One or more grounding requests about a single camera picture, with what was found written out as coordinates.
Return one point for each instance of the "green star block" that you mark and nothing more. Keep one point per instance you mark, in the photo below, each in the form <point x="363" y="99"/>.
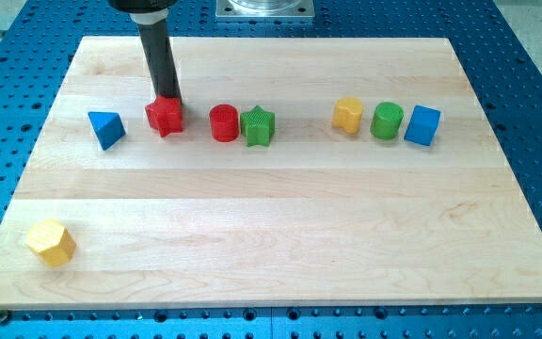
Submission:
<point x="258" y="126"/>

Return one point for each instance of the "red star block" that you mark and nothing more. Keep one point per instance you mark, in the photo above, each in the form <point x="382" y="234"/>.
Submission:
<point x="165" y="115"/>

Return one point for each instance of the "yellow hexagon block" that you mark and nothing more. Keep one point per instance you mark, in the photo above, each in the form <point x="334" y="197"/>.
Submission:
<point x="51" y="241"/>

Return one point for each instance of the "light wooden board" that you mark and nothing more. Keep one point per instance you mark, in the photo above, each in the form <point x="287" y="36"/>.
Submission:
<point x="319" y="217"/>

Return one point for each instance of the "red cylinder block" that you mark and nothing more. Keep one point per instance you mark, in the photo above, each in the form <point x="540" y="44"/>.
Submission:
<point x="224" y="123"/>

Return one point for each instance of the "yellow heart block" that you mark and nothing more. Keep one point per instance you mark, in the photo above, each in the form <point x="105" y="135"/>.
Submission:
<point x="347" y="114"/>

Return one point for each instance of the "green cylinder block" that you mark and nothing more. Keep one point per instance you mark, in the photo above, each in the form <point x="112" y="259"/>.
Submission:
<point x="386" y="120"/>

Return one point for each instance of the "blue cube block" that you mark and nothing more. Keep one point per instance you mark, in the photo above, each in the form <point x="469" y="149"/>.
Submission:
<point x="423" y="125"/>

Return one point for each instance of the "blue triangle block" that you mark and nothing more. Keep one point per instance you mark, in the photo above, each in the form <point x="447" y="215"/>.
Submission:
<point x="107" y="127"/>

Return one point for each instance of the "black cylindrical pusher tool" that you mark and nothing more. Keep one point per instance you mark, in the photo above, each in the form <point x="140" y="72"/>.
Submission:
<point x="150" y="17"/>

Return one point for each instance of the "blue perforated table plate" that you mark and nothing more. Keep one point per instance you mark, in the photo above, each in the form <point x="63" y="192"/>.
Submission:
<point x="38" y="49"/>

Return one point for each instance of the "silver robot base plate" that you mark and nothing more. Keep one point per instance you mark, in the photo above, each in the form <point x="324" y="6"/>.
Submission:
<point x="264" y="10"/>

